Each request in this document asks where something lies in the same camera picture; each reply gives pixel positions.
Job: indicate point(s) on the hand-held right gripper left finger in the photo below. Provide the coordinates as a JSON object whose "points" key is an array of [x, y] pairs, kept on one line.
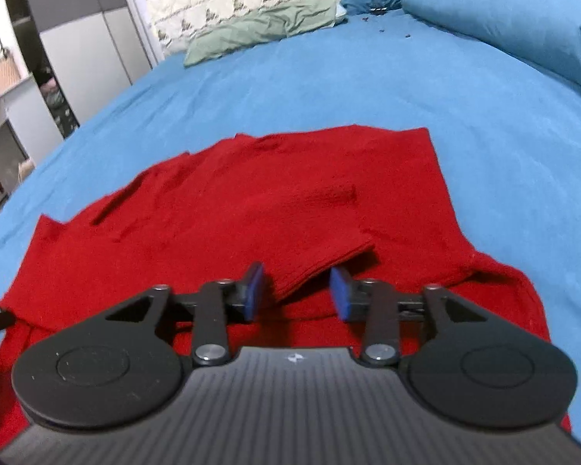
{"points": [[253, 293]]}

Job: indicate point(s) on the white and grey wardrobe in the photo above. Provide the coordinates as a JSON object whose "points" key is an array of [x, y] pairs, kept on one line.
{"points": [[92, 43]]}

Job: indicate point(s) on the green pillow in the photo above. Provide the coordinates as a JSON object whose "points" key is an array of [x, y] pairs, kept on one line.
{"points": [[261, 26]]}

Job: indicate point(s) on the white side desk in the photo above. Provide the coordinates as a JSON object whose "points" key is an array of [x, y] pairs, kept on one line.
{"points": [[9, 121]]}

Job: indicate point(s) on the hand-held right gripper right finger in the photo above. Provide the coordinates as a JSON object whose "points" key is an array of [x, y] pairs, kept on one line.
{"points": [[339, 295]]}

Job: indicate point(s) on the blue duvet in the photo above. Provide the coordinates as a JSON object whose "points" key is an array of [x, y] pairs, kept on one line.
{"points": [[508, 14]]}

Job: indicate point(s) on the red knit sweater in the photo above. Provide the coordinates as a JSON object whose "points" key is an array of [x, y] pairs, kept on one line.
{"points": [[232, 213]]}

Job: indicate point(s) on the blue bed sheet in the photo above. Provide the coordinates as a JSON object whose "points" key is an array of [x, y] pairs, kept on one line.
{"points": [[329, 87]]}

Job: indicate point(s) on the woven basket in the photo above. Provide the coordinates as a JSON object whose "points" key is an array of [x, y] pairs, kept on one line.
{"points": [[6, 73]]}

